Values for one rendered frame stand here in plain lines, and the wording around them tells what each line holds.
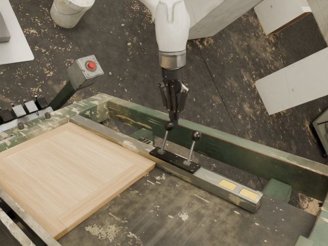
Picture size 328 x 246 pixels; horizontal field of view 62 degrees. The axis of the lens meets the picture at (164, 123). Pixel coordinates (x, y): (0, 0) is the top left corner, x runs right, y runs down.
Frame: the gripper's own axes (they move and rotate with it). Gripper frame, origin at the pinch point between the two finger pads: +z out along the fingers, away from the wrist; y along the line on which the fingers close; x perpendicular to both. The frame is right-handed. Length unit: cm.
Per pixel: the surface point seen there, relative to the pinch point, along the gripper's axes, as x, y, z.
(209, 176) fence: 8.7, -21.1, 11.4
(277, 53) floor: -466, 113, 89
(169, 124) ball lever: 4.2, -1.2, 0.1
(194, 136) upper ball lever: 5.1, -12.9, 0.6
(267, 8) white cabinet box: -462, 143, 9
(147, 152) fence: 10.4, 5.3, 11.5
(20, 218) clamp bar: 57, 9, 9
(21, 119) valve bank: 26, 77, 12
